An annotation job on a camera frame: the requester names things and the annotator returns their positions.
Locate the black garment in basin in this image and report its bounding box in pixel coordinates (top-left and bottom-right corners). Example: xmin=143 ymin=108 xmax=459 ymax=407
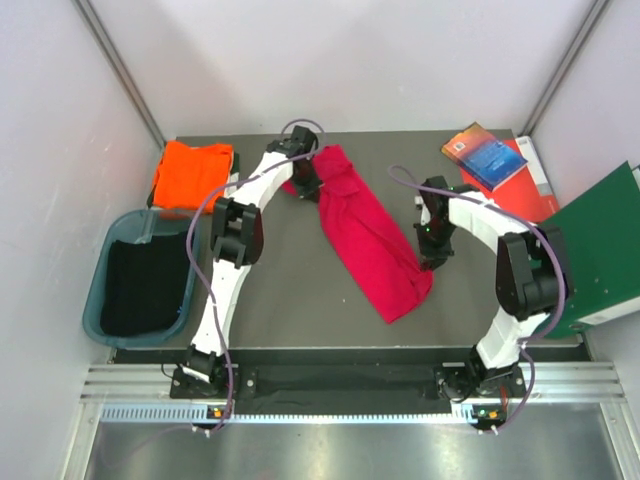
xmin=100 ymin=232 xmax=190 ymax=337

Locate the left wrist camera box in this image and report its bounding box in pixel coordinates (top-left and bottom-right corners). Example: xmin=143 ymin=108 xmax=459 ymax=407
xmin=289 ymin=125 xmax=319 ymax=156

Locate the blue orange book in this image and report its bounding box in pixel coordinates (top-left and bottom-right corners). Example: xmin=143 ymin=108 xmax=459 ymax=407
xmin=441 ymin=122 xmax=527 ymax=192

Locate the green ring binder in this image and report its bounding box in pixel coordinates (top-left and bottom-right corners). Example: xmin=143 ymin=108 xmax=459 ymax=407
xmin=542 ymin=162 xmax=639 ymax=339

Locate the red t shirt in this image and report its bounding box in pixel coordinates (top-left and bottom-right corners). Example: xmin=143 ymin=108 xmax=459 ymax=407
xmin=312 ymin=145 xmax=434 ymax=324

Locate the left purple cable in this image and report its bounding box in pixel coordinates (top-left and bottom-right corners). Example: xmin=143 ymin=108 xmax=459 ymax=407
xmin=185 ymin=118 xmax=327 ymax=437

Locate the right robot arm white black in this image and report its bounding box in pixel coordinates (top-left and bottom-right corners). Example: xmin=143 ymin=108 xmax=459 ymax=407
xmin=414 ymin=176 xmax=572 ymax=403

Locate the aluminium frame rail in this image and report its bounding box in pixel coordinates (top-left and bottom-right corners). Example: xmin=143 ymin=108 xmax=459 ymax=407
xmin=61 ymin=362 xmax=639 ymax=479

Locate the red book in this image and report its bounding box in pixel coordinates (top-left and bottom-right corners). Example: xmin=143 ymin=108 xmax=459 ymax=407
xmin=460 ymin=136 xmax=559 ymax=223

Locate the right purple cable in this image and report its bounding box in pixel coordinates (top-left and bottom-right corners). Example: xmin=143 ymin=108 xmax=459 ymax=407
xmin=387 ymin=164 xmax=569 ymax=435

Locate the folded orange t shirt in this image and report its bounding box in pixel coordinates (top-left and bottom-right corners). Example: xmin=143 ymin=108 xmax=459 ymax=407
xmin=150 ymin=140 xmax=234 ymax=210

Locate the grey slotted cable duct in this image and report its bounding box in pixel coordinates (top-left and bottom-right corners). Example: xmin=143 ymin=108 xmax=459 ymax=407
xmin=101 ymin=404 xmax=500 ymax=425

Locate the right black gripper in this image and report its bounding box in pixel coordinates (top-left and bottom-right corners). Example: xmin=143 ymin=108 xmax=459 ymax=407
xmin=413 ymin=219 xmax=457 ymax=274

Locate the purple cable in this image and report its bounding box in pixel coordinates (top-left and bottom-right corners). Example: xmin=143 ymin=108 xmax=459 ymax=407
xmin=185 ymin=118 xmax=327 ymax=437
xmin=387 ymin=164 xmax=569 ymax=435

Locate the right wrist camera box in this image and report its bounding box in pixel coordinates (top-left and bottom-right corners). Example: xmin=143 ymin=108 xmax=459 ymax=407
xmin=420 ymin=175 xmax=449 ymax=217

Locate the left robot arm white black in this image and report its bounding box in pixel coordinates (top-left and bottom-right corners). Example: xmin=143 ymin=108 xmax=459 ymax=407
xmin=170 ymin=140 xmax=322 ymax=399

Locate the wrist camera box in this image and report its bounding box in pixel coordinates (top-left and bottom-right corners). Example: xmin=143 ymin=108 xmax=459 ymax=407
xmin=420 ymin=175 xmax=449 ymax=217
xmin=289 ymin=125 xmax=319 ymax=156

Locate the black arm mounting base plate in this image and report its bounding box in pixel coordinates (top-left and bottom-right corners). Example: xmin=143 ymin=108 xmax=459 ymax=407
xmin=169 ymin=347 xmax=525 ymax=416

